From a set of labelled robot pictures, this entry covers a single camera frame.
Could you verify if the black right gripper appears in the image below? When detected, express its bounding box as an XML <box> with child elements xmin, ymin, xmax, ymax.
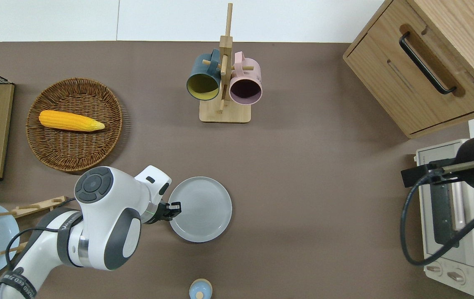
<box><xmin>401</xmin><ymin>135</ymin><xmax>474</xmax><ymax>191</ymax></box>

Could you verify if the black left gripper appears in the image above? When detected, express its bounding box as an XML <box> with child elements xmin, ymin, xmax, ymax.
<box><xmin>152</xmin><ymin>201</ymin><xmax>182</xmax><ymax>225</ymax></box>

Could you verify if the gray round plate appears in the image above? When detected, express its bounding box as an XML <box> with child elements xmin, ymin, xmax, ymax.
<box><xmin>169</xmin><ymin>177</ymin><xmax>233</xmax><ymax>243</ymax></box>

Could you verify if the cream toaster oven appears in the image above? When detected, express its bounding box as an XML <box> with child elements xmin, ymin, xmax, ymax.
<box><xmin>415</xmin><ymin>139</ymin><xmax>474</xmax><ymax>298</ymax></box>

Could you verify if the wooden drawer cabinet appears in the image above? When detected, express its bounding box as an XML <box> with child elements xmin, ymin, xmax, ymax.
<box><xmin>343</xmin><ymin>0</ymin><xmax>474</xmax><ymax>139</ymax></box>

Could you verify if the brown table mat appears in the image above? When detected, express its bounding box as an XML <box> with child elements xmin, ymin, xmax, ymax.
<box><xmin>0</xmin><ymin>41</ymin><xmax>474</xmax><ymax>299</ymax></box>

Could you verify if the wooden mug tree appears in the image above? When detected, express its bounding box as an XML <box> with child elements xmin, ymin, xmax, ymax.
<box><xmin>199</xmin><ymin>3</ymin><xmax>254</xmax><ymax>123</ymax></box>

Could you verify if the brown wicker basket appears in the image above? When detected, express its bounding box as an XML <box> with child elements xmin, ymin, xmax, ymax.
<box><xmin>26</xmin><ymin>78</ymin><xmax>123</xmax><ymax>172</ymax></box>

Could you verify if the yellow corn cob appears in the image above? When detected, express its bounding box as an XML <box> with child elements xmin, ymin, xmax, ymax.
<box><xmin>39</xmin><ymin>110</ymin><xmax>106</xmax><ymax>132</ymax></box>

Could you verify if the wooden dish rack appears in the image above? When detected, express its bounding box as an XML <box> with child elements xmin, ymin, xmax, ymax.
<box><xmin>0</xmin><ymin>196</ymin><xmax>68</xmax><ymax>256</ymax></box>

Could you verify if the dark teal mug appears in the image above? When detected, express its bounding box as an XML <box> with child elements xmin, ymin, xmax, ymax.
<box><xmin>186</xmin><ymin>49</ymin><xmax>222</xmax><ymax>101</ymax></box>

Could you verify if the pink mug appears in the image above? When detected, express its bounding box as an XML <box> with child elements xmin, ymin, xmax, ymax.
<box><xmin>229</xmin><ymin>51</ymin><xmax>263</xmax><ymax>105</ymax></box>

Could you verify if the thick black gripper cable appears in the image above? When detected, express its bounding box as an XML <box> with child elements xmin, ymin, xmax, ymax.
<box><xmin>400</xmin><ymin>168</ymin><xmax>474</xmax><ymax>266</ymax></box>

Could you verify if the black cabinet handle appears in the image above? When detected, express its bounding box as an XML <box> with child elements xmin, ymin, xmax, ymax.
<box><xmin>399</xmin><ymin>32</ymin><xmax>457</xmax><ymax>95</ymax></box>

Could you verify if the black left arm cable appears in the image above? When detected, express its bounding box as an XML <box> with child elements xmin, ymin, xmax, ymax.
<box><xmin>5</xmin><ymin>199</ymin><xmax>84</xmax><ymax>274</ymax></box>

